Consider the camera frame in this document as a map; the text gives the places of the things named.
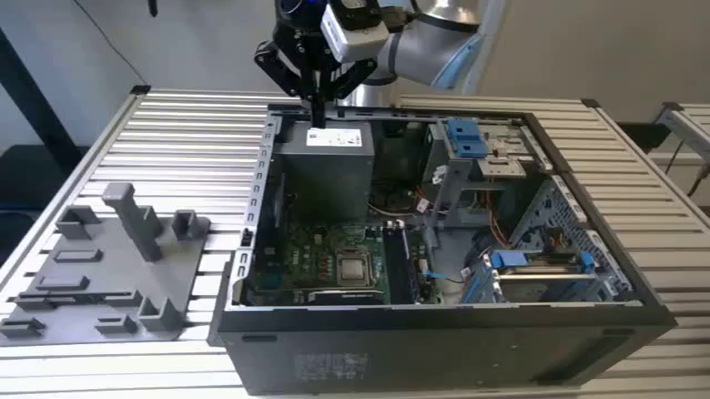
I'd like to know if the grey power supply unit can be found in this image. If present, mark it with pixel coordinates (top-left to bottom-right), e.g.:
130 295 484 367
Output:
275 120 376 222

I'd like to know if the black PC case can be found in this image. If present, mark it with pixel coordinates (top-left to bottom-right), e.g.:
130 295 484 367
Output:
207 101 679 397

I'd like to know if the CPU socket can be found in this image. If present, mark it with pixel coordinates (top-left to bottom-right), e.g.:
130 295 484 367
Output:
331 247 375 288

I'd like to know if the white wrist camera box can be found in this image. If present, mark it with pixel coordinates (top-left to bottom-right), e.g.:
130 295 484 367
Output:
319 0 391 64

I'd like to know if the grey parts rack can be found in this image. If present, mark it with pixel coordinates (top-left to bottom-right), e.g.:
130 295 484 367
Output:
0 181 213 347

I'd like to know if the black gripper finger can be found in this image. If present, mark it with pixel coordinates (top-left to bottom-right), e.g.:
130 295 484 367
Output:
253 39 320 129
319 58 379 129

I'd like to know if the orange wire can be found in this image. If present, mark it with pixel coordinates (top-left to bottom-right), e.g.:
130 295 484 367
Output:
479 187 523 253

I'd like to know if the black desk frame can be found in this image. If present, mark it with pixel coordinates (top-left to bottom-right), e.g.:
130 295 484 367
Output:
0 27 89 267

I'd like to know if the black box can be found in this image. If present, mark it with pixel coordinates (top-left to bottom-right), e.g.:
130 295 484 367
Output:
615 121 670 155

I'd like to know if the black graphics card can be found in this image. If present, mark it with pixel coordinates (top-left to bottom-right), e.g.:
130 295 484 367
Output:
305 288 388 308

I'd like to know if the silver CPU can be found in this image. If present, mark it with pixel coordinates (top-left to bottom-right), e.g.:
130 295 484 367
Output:
339 257 371 281

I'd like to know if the thin black wall wire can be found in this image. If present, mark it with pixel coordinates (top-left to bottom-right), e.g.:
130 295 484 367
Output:
81 0 149 87

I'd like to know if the blue disk carrier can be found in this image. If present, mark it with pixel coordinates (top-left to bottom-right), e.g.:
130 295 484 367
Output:
444 118 489 160
463 248 603 304

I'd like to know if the silver drive cage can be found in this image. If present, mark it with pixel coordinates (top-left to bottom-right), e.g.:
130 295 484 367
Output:
421 117 550 229

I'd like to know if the white vertical profile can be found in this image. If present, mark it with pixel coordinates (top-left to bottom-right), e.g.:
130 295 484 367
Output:
475 0 507 96

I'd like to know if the black RAM slot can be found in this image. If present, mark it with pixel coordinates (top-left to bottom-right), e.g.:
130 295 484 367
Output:
397 227 415 303
391 227 409 303

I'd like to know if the green motherboard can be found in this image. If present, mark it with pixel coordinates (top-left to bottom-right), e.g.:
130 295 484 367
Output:
243 219 444 308

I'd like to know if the slatted aluminium side table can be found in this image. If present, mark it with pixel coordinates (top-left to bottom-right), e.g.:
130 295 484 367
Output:
651 101 710 167

